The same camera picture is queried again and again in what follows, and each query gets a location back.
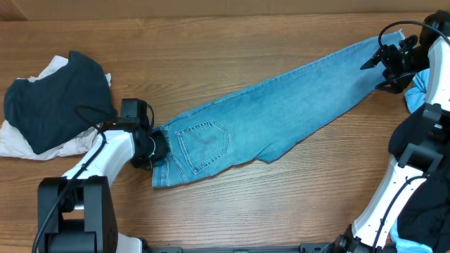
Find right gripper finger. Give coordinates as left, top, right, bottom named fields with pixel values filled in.
left=360, top=54, right=381, bottom=70
left=375, top=81, right=404, bottom=94

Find light blue denim jeans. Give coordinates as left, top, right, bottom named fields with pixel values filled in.
left=152, top=32, right=404, bottom=188

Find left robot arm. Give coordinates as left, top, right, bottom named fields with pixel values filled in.
left=32, top=98, right=169, bottom=253

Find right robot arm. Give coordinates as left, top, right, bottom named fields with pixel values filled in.
left=322, top=10, right=449, bottom=252

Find light blue shirt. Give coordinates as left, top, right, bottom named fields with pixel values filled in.
left=390, top=69, right=432, bottom=253

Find dark navy folded shirt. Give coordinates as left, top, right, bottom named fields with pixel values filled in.
left=4, top=51, right=117, bottom=155

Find black garment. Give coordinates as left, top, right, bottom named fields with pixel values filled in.
left=388, top=103, right=449, bottom=252

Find white crumpled cloth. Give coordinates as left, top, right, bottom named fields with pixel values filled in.
left=1, top=56, right=98, bottom=161

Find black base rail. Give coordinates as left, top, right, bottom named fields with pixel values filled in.
left=140, top=238, right=335, bottom=253

